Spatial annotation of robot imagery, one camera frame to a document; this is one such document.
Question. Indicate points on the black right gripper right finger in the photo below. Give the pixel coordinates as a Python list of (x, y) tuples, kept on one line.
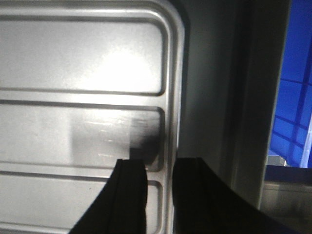
[(204, 204)]

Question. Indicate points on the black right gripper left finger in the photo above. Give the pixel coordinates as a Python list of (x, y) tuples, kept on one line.
[(120, 207)]

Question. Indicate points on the small silver ribbed tray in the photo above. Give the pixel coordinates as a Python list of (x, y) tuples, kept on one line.
[(84, 83)]

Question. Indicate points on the large grey metal tray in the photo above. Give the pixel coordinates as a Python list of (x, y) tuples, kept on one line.
[(231, 71)]

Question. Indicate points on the shallow blue plastic crate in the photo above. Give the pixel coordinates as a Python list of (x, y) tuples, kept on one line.
[(291, 136)]

